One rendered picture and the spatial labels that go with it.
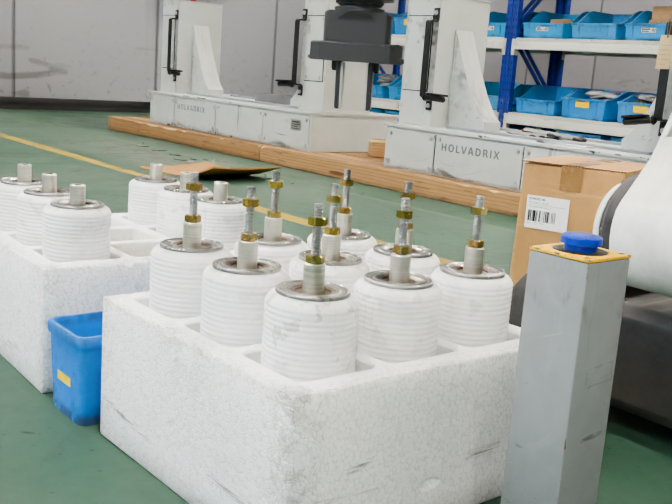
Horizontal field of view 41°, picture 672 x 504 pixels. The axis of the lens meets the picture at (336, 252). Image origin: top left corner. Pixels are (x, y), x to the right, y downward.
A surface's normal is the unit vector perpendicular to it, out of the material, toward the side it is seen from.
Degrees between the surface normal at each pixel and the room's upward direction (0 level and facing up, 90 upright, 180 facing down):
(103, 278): 90
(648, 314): 46
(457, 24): 90
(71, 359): 92
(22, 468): 0
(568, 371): 90
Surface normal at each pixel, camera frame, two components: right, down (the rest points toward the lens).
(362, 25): -0.11, 0.19
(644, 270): -0.71, 0.56
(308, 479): 0.63, 0.20
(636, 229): -0.76, -0.07
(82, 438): 0.07, -0.98
